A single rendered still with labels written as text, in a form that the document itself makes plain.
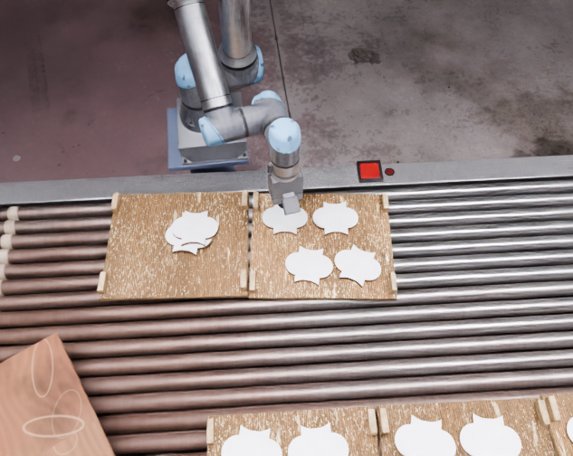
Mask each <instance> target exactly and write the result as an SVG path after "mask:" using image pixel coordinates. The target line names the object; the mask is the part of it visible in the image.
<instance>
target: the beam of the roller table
mask: <svg viewBox="0 0 573 456"><path fill-rule="evenodd" d="M381 167H382V172H383V177H384V180H383V182H373V183H360V182H359V181H358V170H357V166H325V167H307V168H301V172H302V174H303V193H316V192H334V191H352V190H369V189H388V188H406V187H424V186H442V185H478V184H496V183H513V182H531V181H549V180H568V179H573V155H565V156H547V157H511V158H492V159H474V160H455V161H436V162H417V163H399V164H381ZM387 168H392V169H394V171H395V173H394V174H393V175H392V176H387V175H386V174H385V170H386V169H387ZM243 190H247V191H248V192H249V195H253V192H258V193H259V194H269V190H268V186H267V170H251V171H233V172H214V173H195V174H176V175H158V176H122V177H103V178H84V179H66V180H47V181H29V182H10V183H0V205H1V206H2V207H3V208H9V207H10V206H21V207H28V206H46V205H64V204H99V203H111V202H112V196H113V193H119V194H120V195H130V194H174V193H218V192H242V191H243Z"/></svg>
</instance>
